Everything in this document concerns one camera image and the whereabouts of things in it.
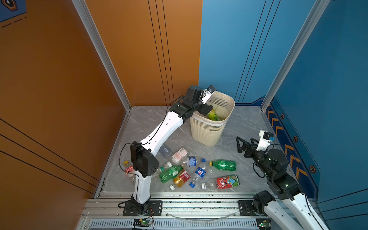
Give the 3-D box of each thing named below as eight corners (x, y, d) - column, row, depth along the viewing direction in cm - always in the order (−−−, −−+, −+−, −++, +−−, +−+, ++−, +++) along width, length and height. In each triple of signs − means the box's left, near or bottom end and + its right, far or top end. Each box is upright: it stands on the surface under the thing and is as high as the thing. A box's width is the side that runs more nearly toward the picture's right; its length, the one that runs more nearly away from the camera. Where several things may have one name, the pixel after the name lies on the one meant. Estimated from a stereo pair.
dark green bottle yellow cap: (209, 171, 87) (210, 168, 83) (209, 163, 91) (210, 159, 86) (234, 171, 87) (237, 168, 83) (233, 163, 91) (235, 159, 86)
